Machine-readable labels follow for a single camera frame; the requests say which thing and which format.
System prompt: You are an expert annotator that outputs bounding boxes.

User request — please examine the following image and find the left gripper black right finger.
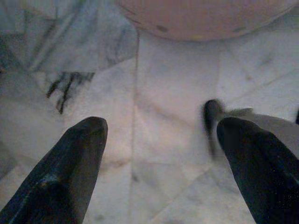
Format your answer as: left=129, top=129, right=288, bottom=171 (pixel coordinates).
left=216, top=116, right=299, bottom=224

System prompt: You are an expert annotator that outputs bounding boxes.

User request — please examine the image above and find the round pale plastic object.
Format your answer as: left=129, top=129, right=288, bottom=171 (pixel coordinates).
left=116, top=0, right=299, bottom=42

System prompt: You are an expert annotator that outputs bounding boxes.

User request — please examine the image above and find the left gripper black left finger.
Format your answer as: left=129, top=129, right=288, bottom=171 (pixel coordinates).
left=0, top=116, right=109, bottom=224

